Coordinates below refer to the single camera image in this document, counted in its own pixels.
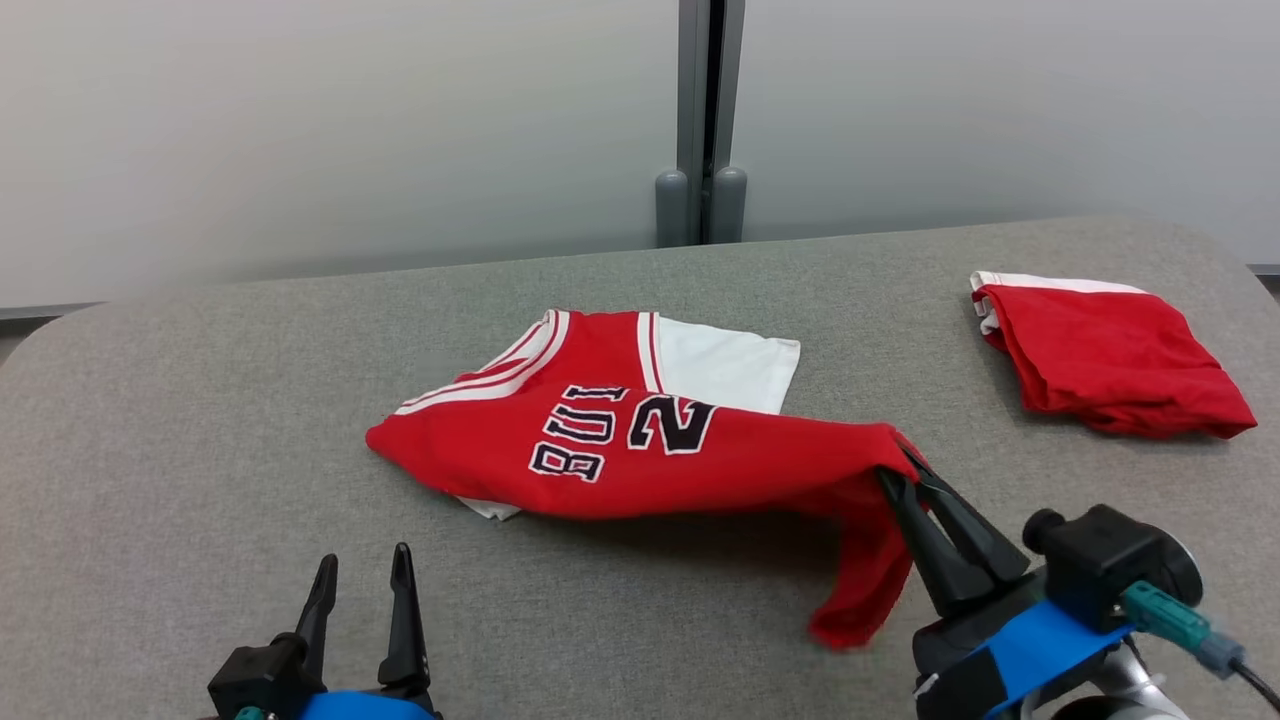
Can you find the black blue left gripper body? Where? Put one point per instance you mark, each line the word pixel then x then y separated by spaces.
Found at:
pixel 270 685

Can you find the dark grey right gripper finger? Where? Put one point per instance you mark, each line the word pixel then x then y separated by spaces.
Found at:
pixel 935 555
pixel 975 535

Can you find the red basketball jersey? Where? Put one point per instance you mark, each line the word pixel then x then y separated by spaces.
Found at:
pixel 620 440

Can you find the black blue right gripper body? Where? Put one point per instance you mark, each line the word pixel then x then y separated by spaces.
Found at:
pixel 1010 650

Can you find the red shorts with white stripe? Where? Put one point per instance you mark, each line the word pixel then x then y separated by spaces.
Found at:
pixel 1110 360

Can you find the grey partition post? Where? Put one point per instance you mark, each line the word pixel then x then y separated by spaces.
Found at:
pixel 705 120

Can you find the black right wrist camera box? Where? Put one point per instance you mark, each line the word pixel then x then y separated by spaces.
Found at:
pixel 1100 560

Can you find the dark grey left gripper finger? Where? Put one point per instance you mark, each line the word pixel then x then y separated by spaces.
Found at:
pixel 405 630
pixel 318 610

